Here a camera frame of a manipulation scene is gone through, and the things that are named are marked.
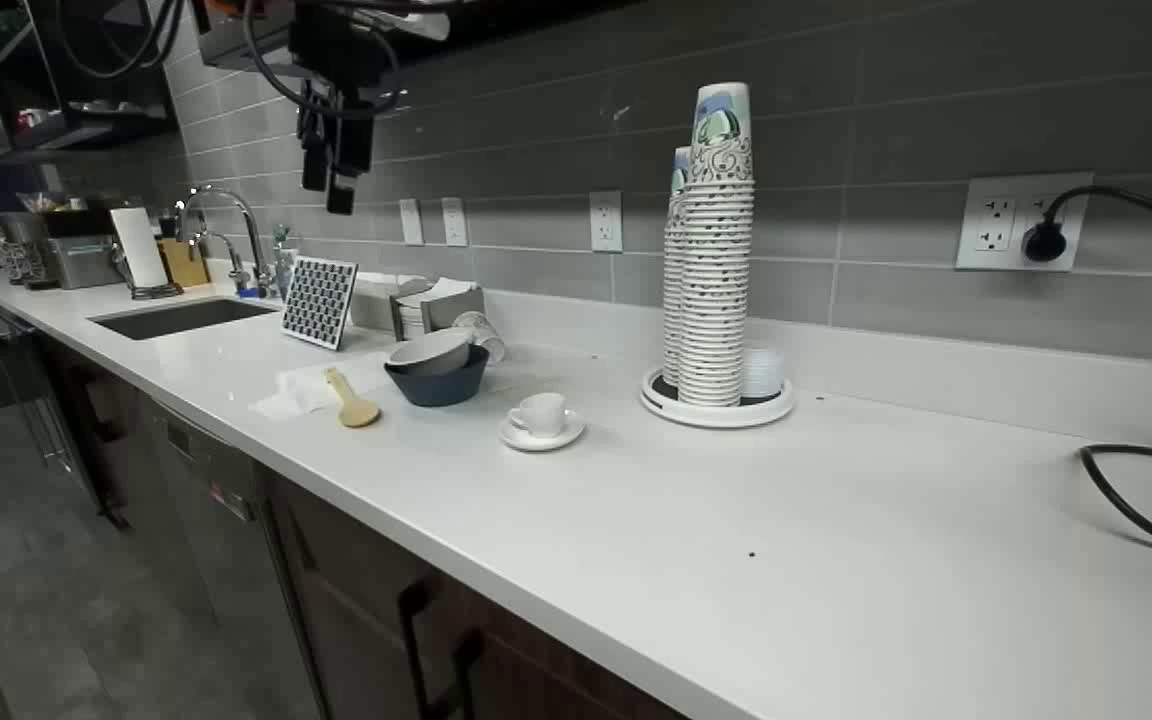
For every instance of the round white cup tray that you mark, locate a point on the round white cup tray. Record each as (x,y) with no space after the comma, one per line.
(712,415)

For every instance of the wooden spoon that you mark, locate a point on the wooden spoon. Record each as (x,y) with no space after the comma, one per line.
(353,404)

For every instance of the chrome sink faucet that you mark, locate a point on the chrome sink faucet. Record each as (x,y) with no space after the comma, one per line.
(225,216)

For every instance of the white light switch plate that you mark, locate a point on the white light switch plate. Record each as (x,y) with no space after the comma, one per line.
(604,223)

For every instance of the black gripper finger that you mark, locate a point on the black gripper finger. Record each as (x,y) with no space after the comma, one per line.
(350,158)
(315,144)

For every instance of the black sink basin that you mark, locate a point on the black sink basin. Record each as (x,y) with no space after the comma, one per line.
(179,318)

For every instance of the patterned paper coffee cup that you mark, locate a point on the patterned paper coffee cup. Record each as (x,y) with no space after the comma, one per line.
(483,334)

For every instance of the short paper cup stack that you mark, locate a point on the short paper cup stack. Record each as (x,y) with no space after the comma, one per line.
(672,259)

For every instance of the white wall power outlet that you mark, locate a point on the white wall power outlet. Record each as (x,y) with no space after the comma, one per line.
(1003,209)

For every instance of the white tablet stand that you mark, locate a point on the white tablet stand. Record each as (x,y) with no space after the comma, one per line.
(147,270)

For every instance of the white napkin holder box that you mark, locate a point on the white napkin holder box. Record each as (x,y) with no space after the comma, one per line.
(408,304)

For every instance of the tall paper cup stack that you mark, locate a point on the tall paper cup stack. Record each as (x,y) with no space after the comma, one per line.
(717,234)

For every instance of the amber soap bottle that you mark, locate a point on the amber soap bottle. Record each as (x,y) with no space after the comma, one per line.
(183,259)

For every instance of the dark blue bowl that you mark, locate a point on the dark blue bowl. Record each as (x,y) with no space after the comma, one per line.
(447,384)

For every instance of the small white lid cup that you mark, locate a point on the small white lid cup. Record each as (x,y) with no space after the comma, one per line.
(763,375)

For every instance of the checkered calibration board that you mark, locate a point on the checkered calibration board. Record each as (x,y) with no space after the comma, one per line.
(319,302)

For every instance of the white espresso cup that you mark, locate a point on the white espresso cup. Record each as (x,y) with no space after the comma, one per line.
(542,415)

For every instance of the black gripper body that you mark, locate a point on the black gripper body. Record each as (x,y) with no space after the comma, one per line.
(353,60)

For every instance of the white bowl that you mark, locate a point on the white bowl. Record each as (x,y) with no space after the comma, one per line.
(430,352)

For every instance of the crumpled clear plastic wrap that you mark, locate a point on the crumpled clear plastic wrap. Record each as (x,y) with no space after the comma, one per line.
(299,392)

